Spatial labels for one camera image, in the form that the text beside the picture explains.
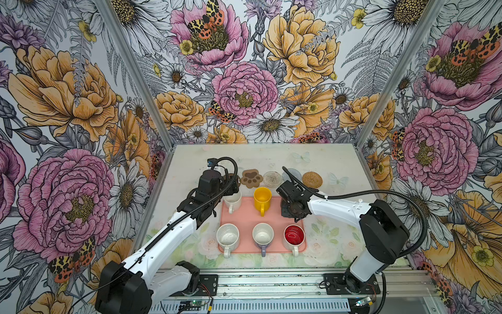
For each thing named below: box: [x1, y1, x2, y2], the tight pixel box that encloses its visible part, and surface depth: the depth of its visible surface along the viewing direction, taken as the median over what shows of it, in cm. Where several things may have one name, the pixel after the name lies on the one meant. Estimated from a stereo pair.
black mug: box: [281, 199, 306, 219], surface depth 67 cm
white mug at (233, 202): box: [223, 189, 242, 215], surface depth 89 cm
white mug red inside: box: [283, 223, 306, 258], surface depth 81 cm
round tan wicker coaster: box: [301, 171, 324, 189], surface depth 107 cm
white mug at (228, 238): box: [216, 223, 240, 259], surface depth 83 cm
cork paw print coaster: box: [241, 168, 264, 189], surface depth 107 cm
